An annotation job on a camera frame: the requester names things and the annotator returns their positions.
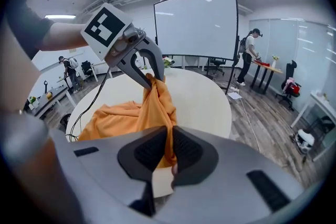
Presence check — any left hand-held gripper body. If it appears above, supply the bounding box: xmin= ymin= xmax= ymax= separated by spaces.
xmin=80 ymin=2 xmax=148 ymax=68

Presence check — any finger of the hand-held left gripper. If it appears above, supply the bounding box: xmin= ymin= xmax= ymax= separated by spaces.
xmin=135 ymin=37 xmax=166 ymax=82
xmin=117 ymin=52 xmax=153 ymax=91

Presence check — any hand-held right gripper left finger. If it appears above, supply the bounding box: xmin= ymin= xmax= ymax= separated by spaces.
xmin=49 ymin=125 xmax=169 ymax=224

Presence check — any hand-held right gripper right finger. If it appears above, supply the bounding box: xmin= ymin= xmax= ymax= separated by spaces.
xmin=156 ymin=125 xmax=308 ymax=224

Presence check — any orange children's sweatshirt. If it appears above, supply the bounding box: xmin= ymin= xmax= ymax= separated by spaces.
xmin=78 ymin=72 xmax=178 ymax=170

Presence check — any person's left forearm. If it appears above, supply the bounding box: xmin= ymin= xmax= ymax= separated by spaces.
xmin=39 ymin=22 xmax=90 ymax=52

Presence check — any person's right forearm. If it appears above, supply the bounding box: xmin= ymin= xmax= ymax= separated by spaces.
xmin=0 ymin=20 xmax=41 ymax=116

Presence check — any person's black printed t-shirt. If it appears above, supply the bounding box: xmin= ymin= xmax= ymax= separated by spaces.
xmin=5 ymin=0 xmax=55 ymax=60

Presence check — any white flower potted plant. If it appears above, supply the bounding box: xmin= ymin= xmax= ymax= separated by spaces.
xmin=162 ymin=56 xmax=175 ymax=76

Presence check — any black office chair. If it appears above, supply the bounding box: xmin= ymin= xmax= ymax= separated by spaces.
xmin=275 ymin=60 xmax=301 ymax=111
xmin=80 ymin=60 xmax=95 ymax=79
xmin=209 ymin=57 xmax=227 ymax=76

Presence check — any ceiling light strip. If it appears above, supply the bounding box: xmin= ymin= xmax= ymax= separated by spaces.
xmin=44 ymin=14 xmax=77 ymax=20

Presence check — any large white board on stand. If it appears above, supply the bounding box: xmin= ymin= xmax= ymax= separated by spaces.
xmin=153 ymin=0 xmax=239 ymax=95

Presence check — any dark desk with white legs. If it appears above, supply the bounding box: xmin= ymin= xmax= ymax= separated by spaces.
xmin=26 ymin=85 xmax=77 ymax=120

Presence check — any black harness gear bundle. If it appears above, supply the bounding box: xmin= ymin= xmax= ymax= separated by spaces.
xmin=59 ymin=113 xmax=72 ymax=132

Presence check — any green plant in white cup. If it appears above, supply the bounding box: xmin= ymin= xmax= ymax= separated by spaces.
xmin=28 ymin=96 xmax=39 ymax=111

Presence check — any white and black helmet device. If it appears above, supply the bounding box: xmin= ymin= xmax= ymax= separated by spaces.
xmin=293 ymin=128 xmax=316 ymax=154

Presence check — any orange round wooden table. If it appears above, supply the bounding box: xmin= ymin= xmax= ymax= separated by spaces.
xmin=250 ymin=59 xmax=284 ymax=95

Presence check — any pink and red clothing bundle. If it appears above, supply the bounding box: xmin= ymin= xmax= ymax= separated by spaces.
xmin=285 ymin=77 xmax=300 ymax=95

